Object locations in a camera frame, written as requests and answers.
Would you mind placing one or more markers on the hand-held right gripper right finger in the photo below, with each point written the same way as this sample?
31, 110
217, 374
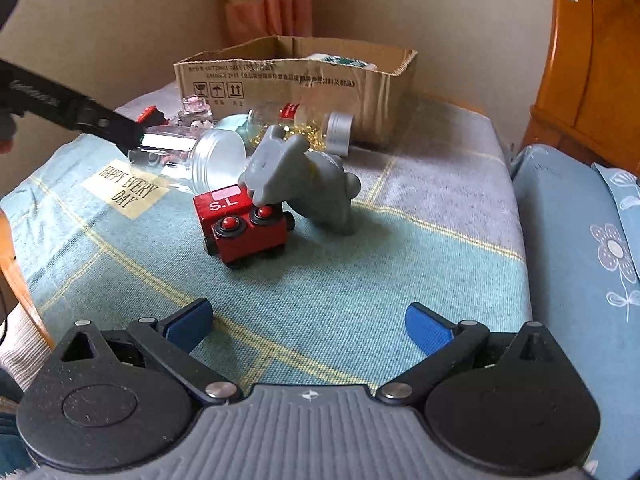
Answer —
425, 330

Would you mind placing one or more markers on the pink and gold curtain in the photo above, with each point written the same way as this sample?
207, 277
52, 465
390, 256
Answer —
270, 0

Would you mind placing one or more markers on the white and green packet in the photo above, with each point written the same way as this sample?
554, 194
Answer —
340, 60

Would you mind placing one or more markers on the cardboard box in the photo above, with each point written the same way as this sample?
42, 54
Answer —
300, 95

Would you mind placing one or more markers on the white knit cloth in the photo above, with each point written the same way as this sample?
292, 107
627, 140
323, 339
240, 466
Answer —
20, 350

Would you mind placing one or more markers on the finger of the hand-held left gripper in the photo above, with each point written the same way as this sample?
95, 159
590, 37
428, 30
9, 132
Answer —
117, 130

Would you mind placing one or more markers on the gold bead jar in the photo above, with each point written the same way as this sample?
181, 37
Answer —
300, 125

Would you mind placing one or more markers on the red toy train car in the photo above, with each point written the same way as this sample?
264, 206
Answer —
225, 205

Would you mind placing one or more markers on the blue floral quilt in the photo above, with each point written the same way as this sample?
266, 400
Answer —
560, 260

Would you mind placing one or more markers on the mint round case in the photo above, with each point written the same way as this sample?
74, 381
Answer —
235, 125

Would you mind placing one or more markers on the wooden chair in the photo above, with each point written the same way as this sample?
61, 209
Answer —
15, 270
585, 60

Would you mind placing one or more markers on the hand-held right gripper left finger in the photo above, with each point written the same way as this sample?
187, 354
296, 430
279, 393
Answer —
187, 322

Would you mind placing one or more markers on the clear plastic jar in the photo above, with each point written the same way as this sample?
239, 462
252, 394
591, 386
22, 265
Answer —
170, 160

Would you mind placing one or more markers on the grey elephant toy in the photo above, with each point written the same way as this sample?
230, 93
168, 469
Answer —
320, 185

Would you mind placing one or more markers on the blue floral pillow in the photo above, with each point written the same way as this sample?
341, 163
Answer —
622, 210

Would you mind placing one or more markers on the teal plaid blanket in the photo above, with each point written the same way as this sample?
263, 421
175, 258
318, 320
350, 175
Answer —
350, 285

